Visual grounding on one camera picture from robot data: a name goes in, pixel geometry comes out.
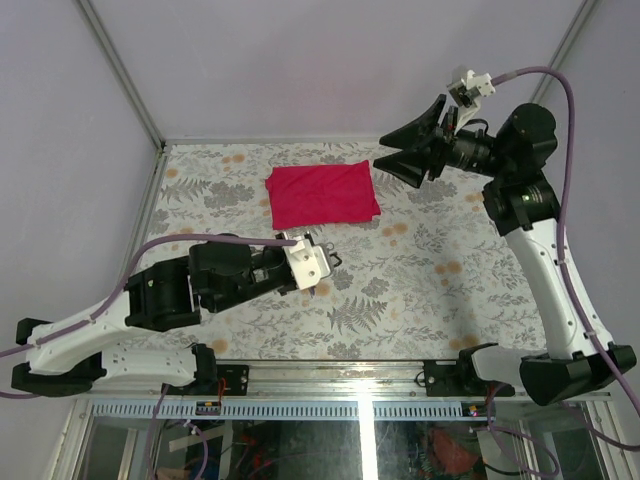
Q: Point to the right aluminium frame post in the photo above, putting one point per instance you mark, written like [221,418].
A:
[540,33]

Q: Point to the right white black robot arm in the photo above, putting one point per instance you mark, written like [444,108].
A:
[580,352]

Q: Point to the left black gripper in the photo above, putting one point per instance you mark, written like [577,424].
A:
[280,249]

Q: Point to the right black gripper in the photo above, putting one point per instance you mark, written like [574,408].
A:
[412,164]

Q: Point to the aluminium mounting rail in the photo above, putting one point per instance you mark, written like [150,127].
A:
[291,381]

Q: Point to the left aluminium frame post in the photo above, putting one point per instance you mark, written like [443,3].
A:
[106,45]

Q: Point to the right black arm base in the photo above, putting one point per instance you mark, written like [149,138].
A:
[476,372]

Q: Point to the white slotted cable duct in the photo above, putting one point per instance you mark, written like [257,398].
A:
[277,410]

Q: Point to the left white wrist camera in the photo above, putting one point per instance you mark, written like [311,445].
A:
[309,262]

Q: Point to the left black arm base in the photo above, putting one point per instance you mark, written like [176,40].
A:
[213,378]

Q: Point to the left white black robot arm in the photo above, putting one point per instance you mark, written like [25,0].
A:
[170,283]

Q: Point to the floral patterned table mat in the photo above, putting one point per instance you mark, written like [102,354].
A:
[426,278]

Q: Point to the folded red cloth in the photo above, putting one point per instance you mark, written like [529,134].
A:
[302,196]

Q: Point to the silver wire keyring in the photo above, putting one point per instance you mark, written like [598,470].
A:
[336,260]

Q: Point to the aluminium frame post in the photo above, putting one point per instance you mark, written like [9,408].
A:
[540,33]
[106,45]

